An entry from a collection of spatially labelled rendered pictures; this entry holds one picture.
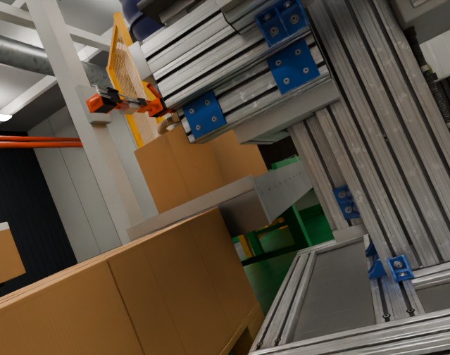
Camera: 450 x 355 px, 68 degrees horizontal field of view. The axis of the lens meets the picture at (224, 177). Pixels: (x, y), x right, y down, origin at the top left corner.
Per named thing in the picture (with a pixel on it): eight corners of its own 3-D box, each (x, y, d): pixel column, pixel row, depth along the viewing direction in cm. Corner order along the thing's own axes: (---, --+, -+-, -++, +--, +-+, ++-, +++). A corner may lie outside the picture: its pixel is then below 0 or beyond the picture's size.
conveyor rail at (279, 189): (332, 168, 342) (325, 151, 343) (337, 166, 339) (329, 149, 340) (260, 225, 134) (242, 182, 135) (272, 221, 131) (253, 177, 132)
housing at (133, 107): (130, 115, 143) (127, 106, 144) (141, 108, 140) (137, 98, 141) (119, 114, 137) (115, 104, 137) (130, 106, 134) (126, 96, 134)
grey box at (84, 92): (108, 124, 268) (94, 90, 269) (113, 121, 265) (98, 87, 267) (89, 123, 250) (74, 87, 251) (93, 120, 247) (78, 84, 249)
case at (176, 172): (217, 203, 215) (194, 146, 217) (272, 180, 198) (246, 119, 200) (163, 227, 161) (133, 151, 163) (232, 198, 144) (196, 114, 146)
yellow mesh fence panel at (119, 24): (187, 279, 301) (103, 71, 313) (197, 275, 306) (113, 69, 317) (225, 287, 224) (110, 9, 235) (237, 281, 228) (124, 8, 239)
